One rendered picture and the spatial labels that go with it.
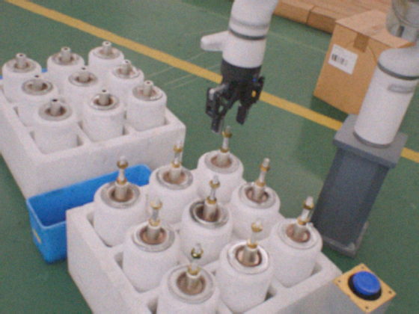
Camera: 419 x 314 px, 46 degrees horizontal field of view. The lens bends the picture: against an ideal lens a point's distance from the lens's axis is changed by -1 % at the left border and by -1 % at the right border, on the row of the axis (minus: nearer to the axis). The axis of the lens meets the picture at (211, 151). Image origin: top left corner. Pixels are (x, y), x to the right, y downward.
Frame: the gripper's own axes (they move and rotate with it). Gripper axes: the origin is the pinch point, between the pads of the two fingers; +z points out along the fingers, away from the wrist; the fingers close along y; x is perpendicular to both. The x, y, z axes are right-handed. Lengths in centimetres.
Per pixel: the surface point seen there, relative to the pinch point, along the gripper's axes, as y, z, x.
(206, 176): -4.7, 11.4, -0.5
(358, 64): 88, 16, 20
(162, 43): 63, 35, 94
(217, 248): -14.3, 14.5, -14.7
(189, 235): -17.7, 12.5, -10.5
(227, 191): -1.7, 14.2, -4.4
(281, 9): 140, 31, 95
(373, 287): -10.1, 2.2, -41.3
